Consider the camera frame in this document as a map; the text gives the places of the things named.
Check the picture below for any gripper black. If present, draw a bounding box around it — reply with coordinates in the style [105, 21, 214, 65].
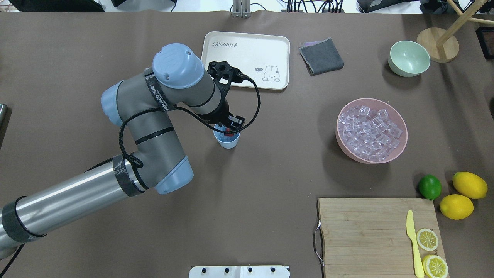
[208, 102, 245, 133]

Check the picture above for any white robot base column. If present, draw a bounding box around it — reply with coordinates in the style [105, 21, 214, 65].
[188, 264, 291, 278]

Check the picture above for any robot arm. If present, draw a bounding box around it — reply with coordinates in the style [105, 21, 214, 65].
[0, 43, 252, 259]

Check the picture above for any light blue plastic cup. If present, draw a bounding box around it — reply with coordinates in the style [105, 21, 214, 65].
[213, 131, 240, 149]

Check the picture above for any pink bowl of ice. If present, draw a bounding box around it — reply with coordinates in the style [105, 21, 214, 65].
[336, 98, 408, 164]

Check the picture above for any cream rabbit tray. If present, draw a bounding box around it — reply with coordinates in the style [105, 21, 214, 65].
[201, 31, 291, 90]

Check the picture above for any grey folded cloth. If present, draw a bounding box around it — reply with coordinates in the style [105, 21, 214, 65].
[299, 37, 344, 76]

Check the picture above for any bamboo cutting board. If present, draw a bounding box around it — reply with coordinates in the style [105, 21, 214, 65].
[317, 198, 441, 278]

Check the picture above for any mint green bowl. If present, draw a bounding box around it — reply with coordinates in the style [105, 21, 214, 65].
[388, 40, 431, 77]

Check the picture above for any green lime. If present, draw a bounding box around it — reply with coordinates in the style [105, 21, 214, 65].
[418, 174, 442, 200]

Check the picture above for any lemon slice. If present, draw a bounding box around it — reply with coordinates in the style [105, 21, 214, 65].
[422, 255, 449, 278]
[416, 228, 439, 251]

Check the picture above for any yellow plastic knife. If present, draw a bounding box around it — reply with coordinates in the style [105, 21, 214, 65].
[406, 210, 425, 278]

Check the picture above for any yellow lemon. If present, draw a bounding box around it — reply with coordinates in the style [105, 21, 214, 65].
[452, 172, 488, 199]
[439, 194, 474, 220]

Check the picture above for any dark wooden glass tray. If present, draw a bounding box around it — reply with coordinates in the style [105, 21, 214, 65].
[476, 26, 494, 59]

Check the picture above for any aluminium frame post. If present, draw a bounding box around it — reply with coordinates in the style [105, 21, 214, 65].
[231, 0, 252, 18]

